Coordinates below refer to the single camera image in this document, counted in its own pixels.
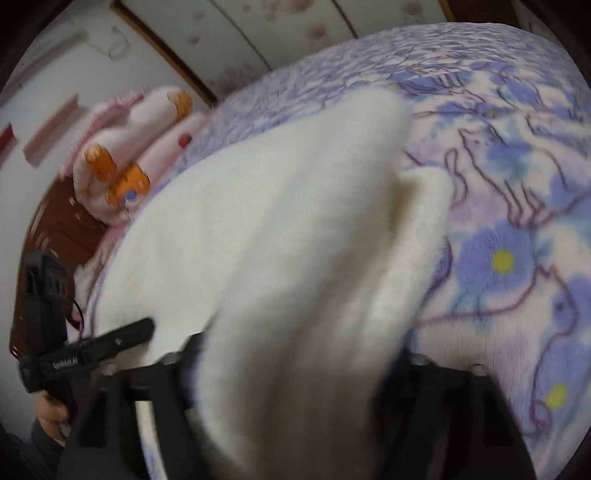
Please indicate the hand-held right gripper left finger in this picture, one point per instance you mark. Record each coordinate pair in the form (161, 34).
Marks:
(152, 383)

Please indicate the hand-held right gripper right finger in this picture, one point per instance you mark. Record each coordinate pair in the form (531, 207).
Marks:
(438, 397)

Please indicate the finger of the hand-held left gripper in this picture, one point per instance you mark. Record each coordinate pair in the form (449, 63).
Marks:
(136, 333)

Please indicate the white fuzzy coat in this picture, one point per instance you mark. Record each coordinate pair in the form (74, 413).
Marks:
(277, 230)

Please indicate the person's left forearm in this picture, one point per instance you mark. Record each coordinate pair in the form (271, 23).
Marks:
(41, 454)

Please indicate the person's left hand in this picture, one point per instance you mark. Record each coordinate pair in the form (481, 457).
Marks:
(48, 415)

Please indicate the brown wooden headboard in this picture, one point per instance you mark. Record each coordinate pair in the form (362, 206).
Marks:
(60, 221)

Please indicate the pink bear-print quilt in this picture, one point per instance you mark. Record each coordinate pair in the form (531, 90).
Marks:
(138, 124)

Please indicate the purple floral blanket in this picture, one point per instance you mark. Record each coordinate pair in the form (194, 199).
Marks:
(508, 184)

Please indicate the wooden wall strip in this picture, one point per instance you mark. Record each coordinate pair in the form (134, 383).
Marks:
(51, 129)

